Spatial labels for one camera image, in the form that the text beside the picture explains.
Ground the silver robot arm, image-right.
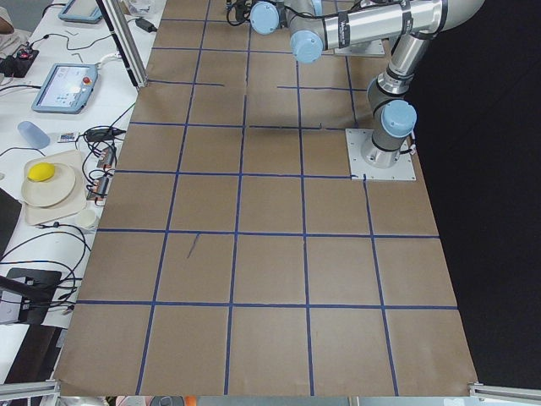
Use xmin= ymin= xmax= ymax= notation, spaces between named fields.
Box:
xmin=249 ymin=0 xmax=483 ymax=169

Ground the white paper cup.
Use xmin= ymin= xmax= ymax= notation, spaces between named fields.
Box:
xmin=75 ymin=209 xmax=100 ymax=231

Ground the black power adapter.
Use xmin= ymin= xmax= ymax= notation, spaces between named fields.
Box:
xmin=134 ymin=17 xmax=157 ymax=33

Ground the beige round plate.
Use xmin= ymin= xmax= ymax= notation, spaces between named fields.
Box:
xmin=21 ymin=163 xmax=76 ymax=207

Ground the yellow lemon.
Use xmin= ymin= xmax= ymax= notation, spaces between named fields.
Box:
xmin=27 ymin=162 xmax=56 ymax=182

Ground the blue teach pendant near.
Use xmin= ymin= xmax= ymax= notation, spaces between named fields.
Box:
xmin=31 ymin=63 xmax=98 ymax=114

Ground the blue teach pendant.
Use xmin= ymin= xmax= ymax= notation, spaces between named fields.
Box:
xmin=58 ymin=0 xmax=102 ymax=24
xmin=31 ymin=63 xmax=98 ymax=114

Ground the beige square tray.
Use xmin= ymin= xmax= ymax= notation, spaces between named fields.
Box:
xmin=21 ymin=151 xmax=86 ymax=225

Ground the blue teach pendant far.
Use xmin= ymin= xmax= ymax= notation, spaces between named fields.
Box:
xmin=58 ymin=0 xmax=102 ymax=24

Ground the silver base plate, image-right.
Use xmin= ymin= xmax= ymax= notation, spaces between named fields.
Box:
xmin=345 ymin=129 xmax=416 ymax=181

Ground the black camera stand base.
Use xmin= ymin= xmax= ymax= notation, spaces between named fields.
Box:
xmin=1 ymin=267 xmax=62 ymax=325

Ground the aluminium frame post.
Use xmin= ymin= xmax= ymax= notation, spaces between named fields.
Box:
xmin=96 ymin=0 xmax=147 ymax=89

